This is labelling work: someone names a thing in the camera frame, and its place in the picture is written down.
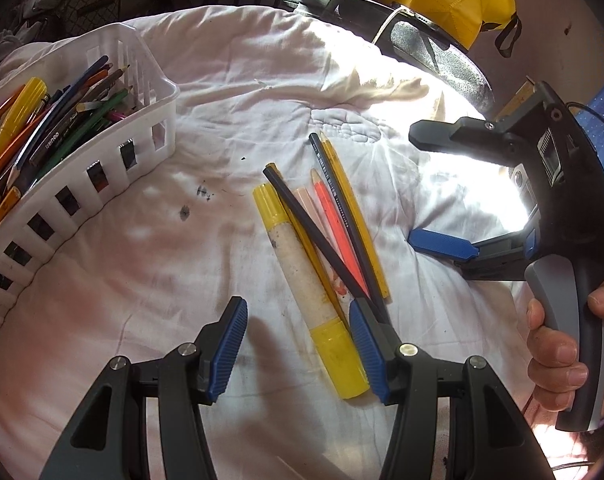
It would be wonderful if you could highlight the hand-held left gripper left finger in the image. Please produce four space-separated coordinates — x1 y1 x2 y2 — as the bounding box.
39 296 249 480

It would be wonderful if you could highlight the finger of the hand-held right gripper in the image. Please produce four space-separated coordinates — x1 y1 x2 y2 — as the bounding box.
408 228 535 281
409 117 520 168

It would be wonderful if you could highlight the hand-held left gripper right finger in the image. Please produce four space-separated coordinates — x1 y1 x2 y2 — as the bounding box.
348 297 555 480

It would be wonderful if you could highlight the yellow pencil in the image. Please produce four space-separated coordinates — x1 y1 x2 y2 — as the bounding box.
267 161 350 328
319 130 391 303

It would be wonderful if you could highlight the white yellow marker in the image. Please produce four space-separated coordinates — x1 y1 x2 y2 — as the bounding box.
253 182 371 401

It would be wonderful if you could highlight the neon orange pencil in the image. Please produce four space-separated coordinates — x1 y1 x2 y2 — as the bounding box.
309 167 373 298

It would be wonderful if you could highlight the navy blue pencil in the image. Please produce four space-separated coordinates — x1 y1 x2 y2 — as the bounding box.
308 132 383 293

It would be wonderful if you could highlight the black pencil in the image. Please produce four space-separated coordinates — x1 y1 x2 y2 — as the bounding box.
263 164 391 328

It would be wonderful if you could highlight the pale pink pencil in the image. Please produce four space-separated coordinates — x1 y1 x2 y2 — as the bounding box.
293 186 355 311

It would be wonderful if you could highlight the white slotted plastic basket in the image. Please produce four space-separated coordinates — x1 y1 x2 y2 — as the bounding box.
0 24 181 361

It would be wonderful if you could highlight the person's right hand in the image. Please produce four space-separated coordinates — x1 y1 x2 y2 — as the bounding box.
526 276 604 407

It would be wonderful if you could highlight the black office chair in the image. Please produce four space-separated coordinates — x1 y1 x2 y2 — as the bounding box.
282 0 495 111

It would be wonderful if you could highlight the white quilt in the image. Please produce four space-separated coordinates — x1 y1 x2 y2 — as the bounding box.
0 4 548 480

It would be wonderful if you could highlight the pile of coloured pencils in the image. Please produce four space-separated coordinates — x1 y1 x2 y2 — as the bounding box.
0 55 135 246

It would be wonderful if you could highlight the yellow capped marker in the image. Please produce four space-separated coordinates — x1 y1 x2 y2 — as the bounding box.
0 77 48 181

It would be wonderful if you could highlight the brown patterned bag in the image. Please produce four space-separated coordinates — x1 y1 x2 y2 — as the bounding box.
64 0 122 38

